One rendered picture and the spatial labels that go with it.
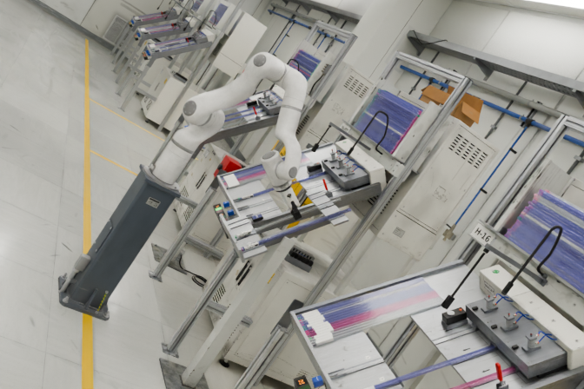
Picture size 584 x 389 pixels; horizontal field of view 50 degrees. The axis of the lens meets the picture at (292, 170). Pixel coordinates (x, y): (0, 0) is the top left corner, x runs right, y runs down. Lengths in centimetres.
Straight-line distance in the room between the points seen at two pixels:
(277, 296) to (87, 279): 92
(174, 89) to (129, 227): 474
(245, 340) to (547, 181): 169
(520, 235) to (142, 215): 162
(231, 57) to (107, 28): 432
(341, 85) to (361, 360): 272
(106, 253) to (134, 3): 880
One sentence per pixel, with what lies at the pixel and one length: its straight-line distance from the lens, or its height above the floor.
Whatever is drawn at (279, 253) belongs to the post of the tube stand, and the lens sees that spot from 281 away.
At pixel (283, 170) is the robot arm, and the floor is 110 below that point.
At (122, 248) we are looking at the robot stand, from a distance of 303.
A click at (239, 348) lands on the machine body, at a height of 14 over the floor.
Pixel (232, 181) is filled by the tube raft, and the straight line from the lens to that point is 353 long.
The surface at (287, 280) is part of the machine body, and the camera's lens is 322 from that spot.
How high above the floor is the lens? 145
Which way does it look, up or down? 7 degrees down
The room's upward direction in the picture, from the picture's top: 34 degrees clockwise
